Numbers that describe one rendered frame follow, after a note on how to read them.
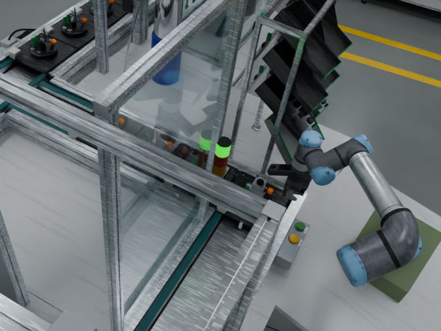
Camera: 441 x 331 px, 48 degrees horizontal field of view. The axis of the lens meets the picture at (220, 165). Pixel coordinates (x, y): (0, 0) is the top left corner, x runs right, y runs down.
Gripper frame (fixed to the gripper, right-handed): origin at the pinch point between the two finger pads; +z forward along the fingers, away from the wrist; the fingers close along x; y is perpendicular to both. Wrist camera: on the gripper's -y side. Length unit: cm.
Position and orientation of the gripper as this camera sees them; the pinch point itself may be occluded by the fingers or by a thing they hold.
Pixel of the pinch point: (283, 196)
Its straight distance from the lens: 199.2
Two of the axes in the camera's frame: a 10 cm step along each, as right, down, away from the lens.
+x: 4.5, -6.2, 6.4
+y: 8.8, 4.2, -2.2
